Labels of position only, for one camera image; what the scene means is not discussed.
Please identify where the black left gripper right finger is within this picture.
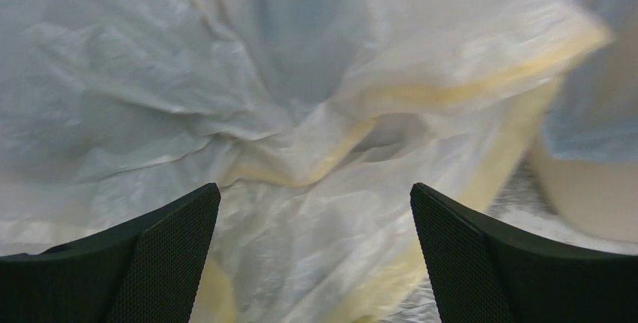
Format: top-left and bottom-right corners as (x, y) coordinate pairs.
(410, 183), (637, 322)

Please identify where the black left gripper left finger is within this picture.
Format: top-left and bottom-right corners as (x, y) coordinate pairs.
(1, 183), (220, 322)

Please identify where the beige plastic trash bin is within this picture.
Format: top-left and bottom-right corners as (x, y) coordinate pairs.
(531, 121), (637, 242)

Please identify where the light blue trash bag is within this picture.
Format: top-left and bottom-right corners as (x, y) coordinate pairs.
(542, 0), (637, 163)

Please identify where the translucent white yellow trash bag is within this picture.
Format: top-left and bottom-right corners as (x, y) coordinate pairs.
(1, 0), (612, 322)

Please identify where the floral patterned table mat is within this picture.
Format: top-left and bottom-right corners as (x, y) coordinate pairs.
(383, 160), (637, 322)

